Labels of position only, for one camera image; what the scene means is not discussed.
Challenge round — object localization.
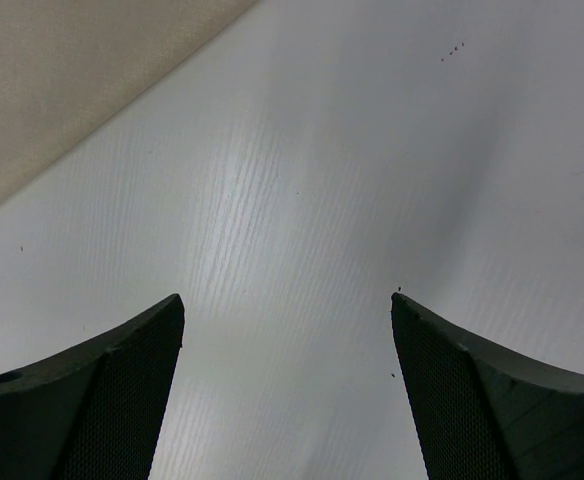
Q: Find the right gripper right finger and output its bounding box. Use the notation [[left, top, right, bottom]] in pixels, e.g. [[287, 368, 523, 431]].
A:
[[391, 292, 584, 480]]

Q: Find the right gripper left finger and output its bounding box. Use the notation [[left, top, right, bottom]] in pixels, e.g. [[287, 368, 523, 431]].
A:
[[0, 294, 185, 479]]

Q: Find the beige cloth napkin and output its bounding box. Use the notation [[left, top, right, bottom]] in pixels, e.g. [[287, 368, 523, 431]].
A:
[[0, 1, 254, 209]]

